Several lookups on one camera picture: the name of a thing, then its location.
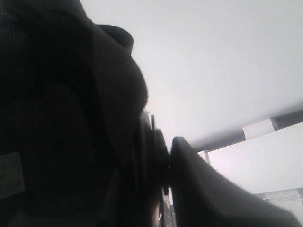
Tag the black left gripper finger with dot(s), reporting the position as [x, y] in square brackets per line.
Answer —
[204, 198]

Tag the black helmet with visor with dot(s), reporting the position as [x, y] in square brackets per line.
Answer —
[76, 145]

